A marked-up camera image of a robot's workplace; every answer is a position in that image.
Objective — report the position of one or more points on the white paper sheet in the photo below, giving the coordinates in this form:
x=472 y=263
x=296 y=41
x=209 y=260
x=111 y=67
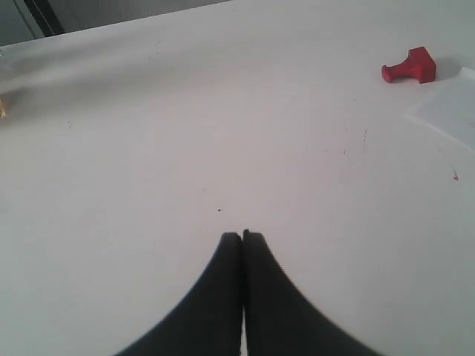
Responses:
x=450 y=109

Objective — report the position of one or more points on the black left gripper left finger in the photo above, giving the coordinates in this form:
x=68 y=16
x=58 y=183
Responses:
x=208 y=320

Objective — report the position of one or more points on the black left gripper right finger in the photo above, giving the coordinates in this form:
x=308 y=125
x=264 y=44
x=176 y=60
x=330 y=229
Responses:
x=279 y=319

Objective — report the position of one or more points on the red rubber stamp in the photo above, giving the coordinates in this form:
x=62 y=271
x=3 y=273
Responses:
x=418 y=65

